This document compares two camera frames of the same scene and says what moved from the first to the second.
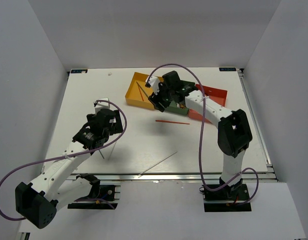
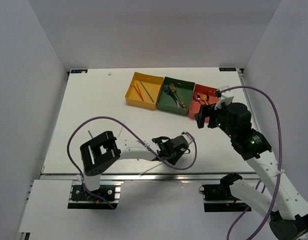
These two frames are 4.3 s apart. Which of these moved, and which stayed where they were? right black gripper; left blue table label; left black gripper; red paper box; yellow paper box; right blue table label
Moved: left black gripper; right black gripper
Stayed: left blue table label; yellow paper box; right blue table label; red paper box
